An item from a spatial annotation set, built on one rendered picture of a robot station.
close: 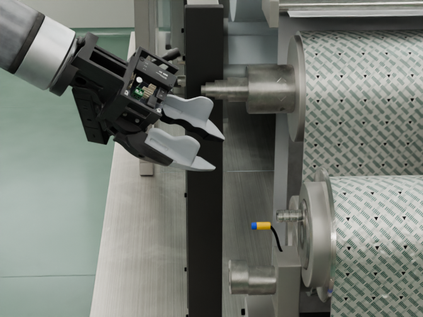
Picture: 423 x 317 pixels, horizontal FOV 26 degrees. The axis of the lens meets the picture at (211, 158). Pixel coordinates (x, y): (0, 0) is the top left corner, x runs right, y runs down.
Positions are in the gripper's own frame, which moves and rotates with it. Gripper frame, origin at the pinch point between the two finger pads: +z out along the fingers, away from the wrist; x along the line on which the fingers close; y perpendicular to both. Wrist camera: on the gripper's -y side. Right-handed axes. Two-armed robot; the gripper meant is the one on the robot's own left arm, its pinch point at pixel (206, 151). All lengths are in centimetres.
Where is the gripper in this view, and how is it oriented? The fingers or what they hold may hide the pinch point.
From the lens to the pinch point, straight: 110.0
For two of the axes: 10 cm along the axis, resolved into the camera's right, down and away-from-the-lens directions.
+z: 8.5, 4.5, 2.8
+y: 4.6, -3.8, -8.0
